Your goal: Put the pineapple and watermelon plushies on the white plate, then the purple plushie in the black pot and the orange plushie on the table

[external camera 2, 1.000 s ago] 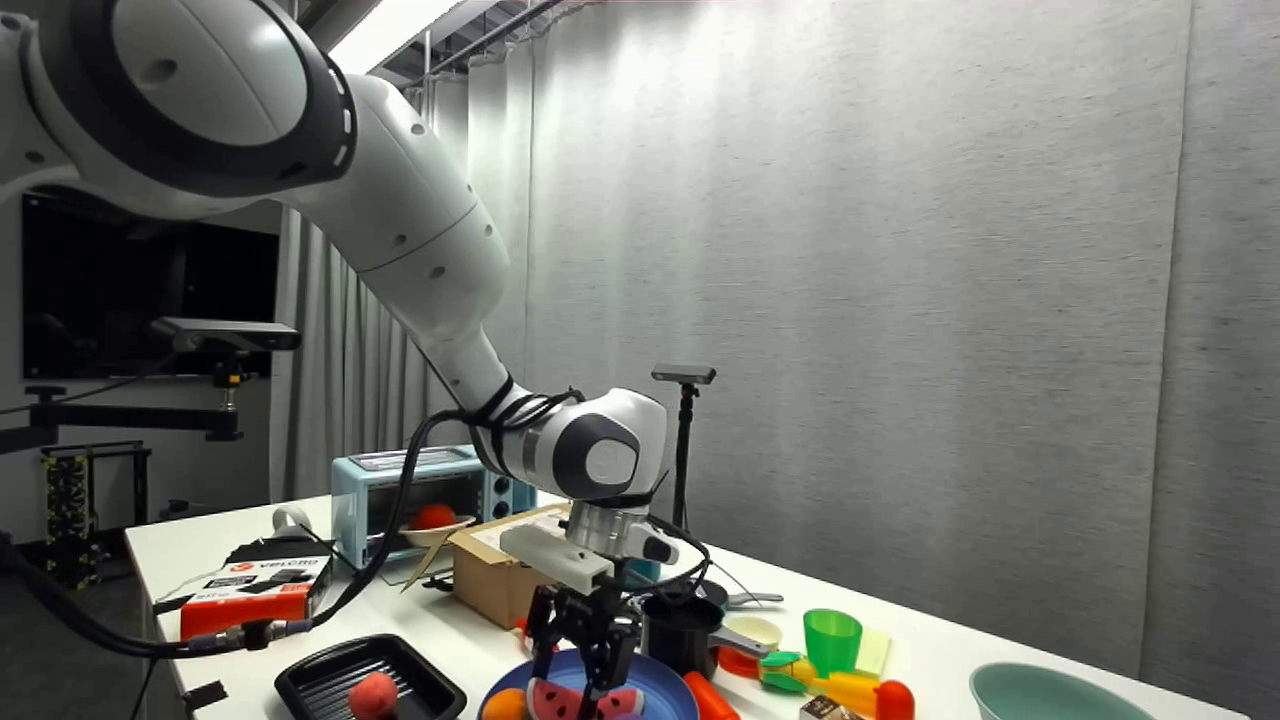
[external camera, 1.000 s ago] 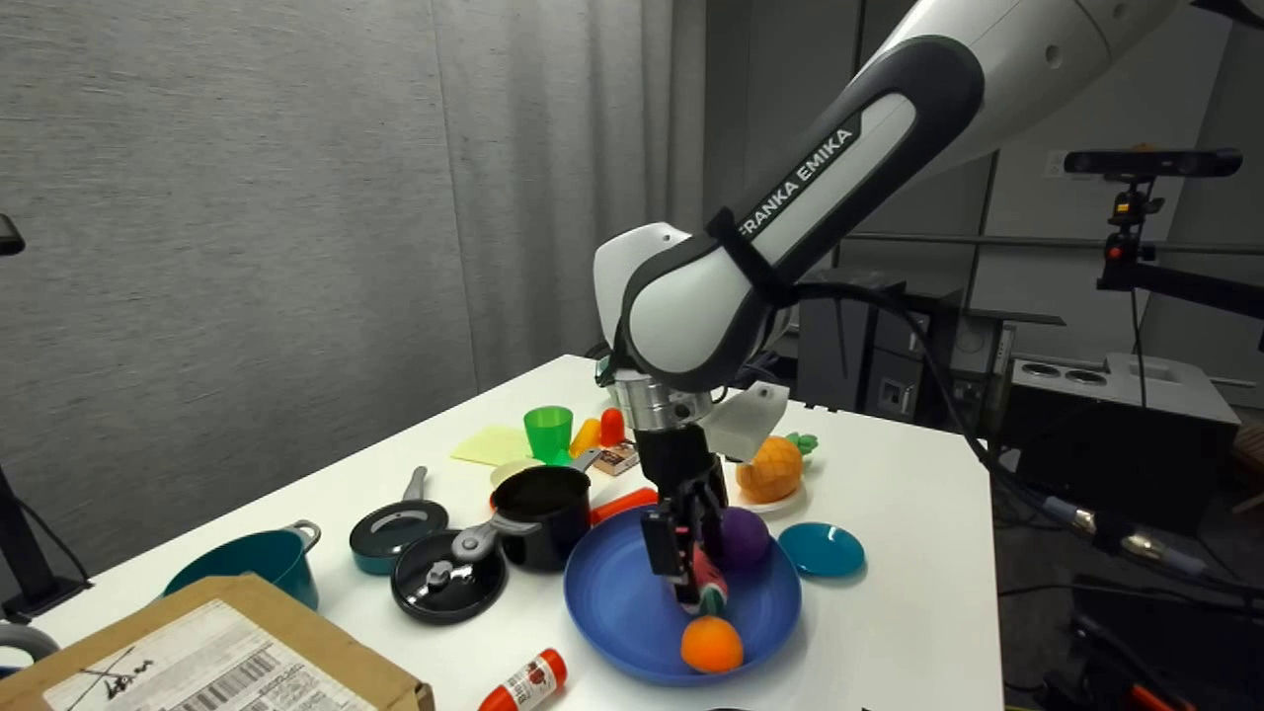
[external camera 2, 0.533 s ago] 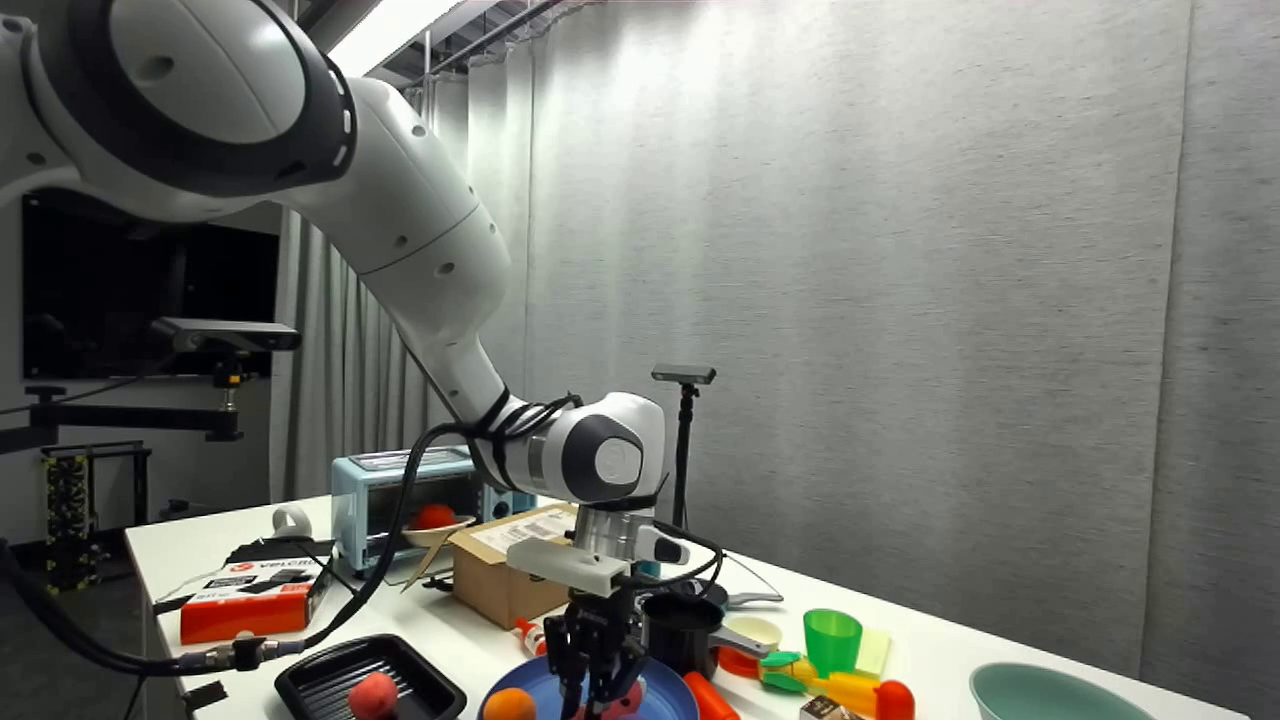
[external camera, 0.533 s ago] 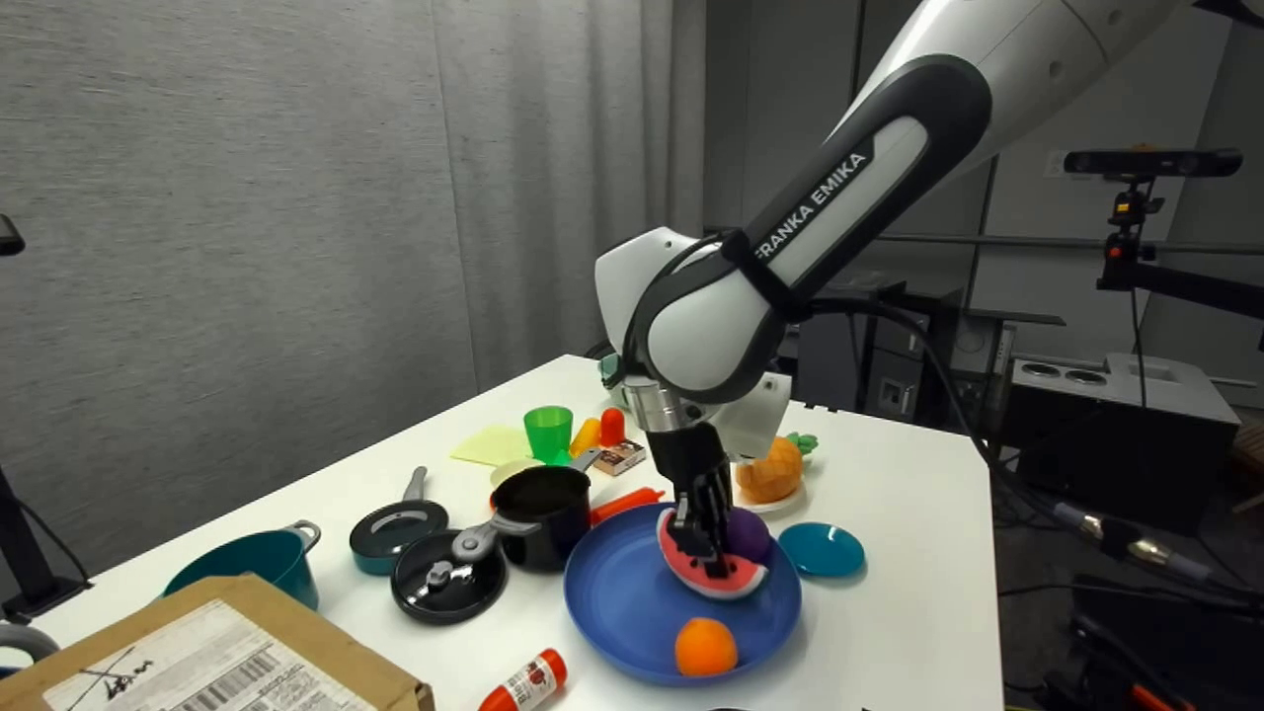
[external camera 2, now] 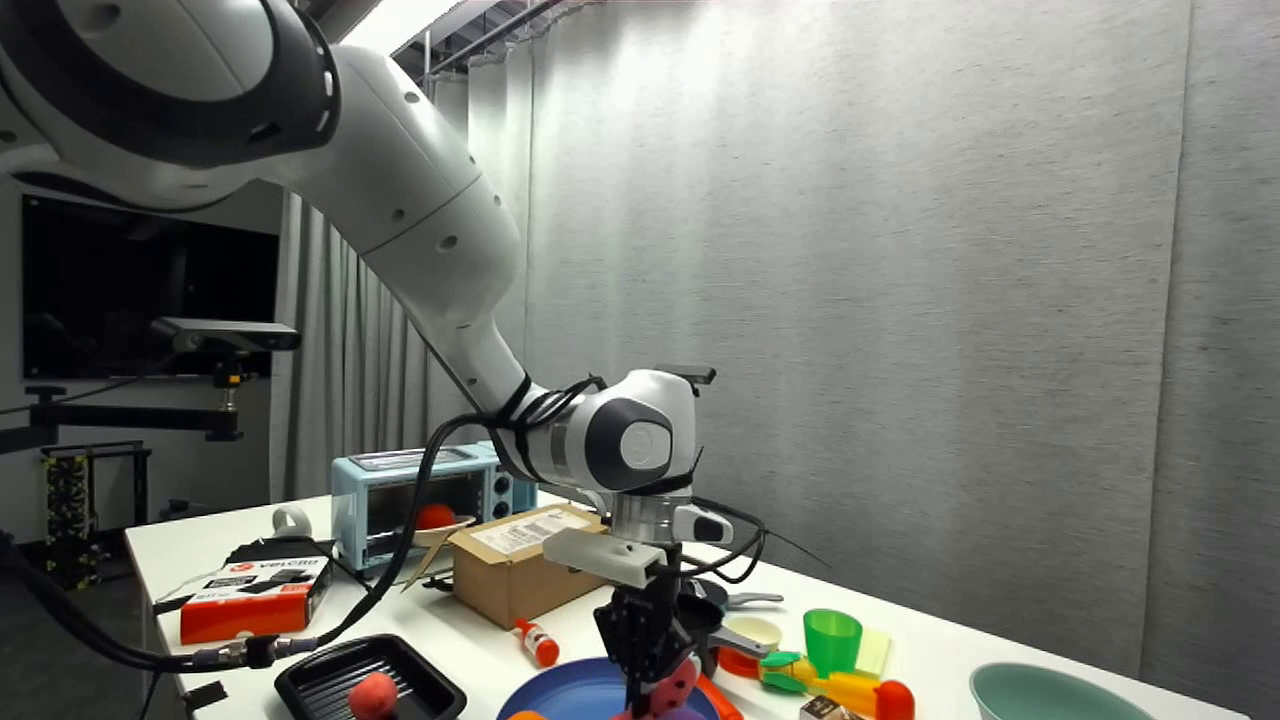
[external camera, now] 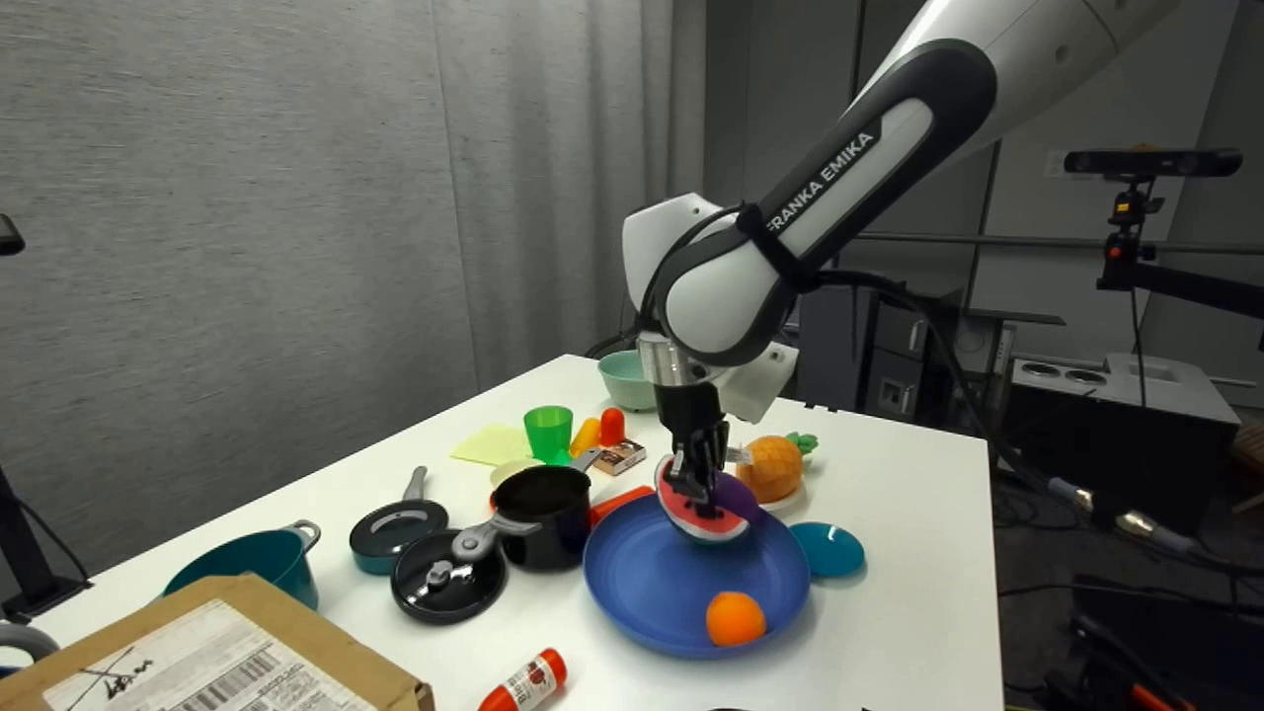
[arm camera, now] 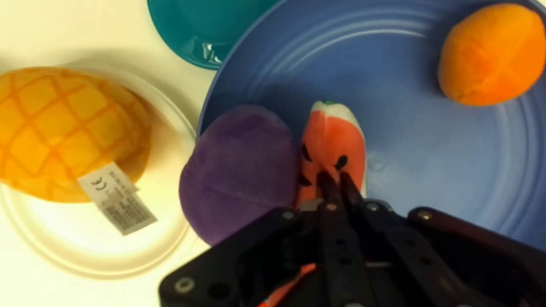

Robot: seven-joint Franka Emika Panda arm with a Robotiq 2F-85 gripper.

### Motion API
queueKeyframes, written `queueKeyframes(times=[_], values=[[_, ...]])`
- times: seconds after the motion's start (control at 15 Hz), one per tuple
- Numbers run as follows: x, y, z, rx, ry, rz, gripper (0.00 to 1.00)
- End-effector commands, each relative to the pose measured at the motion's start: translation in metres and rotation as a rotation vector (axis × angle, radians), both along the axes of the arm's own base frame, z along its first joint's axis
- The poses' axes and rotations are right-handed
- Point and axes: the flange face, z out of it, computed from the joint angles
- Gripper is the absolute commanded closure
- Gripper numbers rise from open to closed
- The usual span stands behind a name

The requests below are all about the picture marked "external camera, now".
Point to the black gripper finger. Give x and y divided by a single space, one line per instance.
712 470
680 475

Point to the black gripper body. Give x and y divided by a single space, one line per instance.
692 417

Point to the purple plush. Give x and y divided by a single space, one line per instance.
739 497

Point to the red watermelon slice plush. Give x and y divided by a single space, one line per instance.
712 521

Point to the orange pineapple plush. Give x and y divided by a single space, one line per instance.
771 470

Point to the orange ball plush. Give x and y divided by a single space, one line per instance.
737 621

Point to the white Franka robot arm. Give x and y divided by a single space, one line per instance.
842 172

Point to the blue plastic plate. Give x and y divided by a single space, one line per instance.
645 595

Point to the small teal plate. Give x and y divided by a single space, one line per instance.
833 553

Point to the black toy pot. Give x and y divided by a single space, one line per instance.
539 525

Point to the black pot lid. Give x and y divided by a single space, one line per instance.
447 595

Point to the teal toy pot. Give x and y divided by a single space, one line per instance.
261 559

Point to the small printed card box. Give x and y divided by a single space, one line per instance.
618 461

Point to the mint green bowl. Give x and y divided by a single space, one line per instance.
618 379

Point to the red toy bottle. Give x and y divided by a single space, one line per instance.
616 428

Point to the yellow toy food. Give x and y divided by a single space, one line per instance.
588 438

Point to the green plastic cup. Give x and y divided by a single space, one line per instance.
548 434

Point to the pale yellow cloth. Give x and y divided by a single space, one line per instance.
491 449

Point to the black computer tower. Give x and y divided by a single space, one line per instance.
922 367

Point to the red white glue stick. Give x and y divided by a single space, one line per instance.
534 682

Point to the dark teal frying pan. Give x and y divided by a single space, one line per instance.
396 536

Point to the dark glasses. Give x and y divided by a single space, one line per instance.
1070 372

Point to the white side desk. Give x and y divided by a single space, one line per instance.
1159 397

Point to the black floor case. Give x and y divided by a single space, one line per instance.
1159 646

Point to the gray curtain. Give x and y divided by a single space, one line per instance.
261 197

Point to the cardboard shipping box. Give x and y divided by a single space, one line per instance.
201 655

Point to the black tripod legs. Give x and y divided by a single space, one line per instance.
21 553

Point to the gray round object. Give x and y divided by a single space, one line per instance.
27 641

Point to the black device at edge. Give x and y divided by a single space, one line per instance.
10 238

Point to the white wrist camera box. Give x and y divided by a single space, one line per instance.
764 379

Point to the black camera on boom arm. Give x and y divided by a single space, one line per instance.
1152 162

